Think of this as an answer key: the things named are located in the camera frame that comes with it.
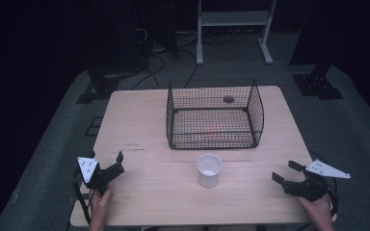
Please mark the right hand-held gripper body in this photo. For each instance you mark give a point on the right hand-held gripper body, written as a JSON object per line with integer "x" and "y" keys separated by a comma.
{"x": 311, "y": 186}

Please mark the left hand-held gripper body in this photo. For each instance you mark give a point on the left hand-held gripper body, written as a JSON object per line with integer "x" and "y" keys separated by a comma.
{"x": 100, "y": 177}

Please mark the person's left hand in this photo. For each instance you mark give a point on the person's left hand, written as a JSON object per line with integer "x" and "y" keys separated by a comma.
{"x": 100, "y": 205}

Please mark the person's right hand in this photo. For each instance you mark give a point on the person's right hand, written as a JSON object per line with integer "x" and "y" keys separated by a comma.
{"x": 318, "y": 213}

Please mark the black stand base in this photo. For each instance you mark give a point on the black stand base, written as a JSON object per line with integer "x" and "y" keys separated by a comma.
{"x": 318, "y": 85}
{"x": 99, "y": 88}

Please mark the white cup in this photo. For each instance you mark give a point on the white cup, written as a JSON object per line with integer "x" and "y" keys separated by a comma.
{"x": 209, "y": 171}

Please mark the white metal stand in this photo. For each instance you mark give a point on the white metal stand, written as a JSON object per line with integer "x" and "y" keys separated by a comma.
{"x": 234, "y": 18}

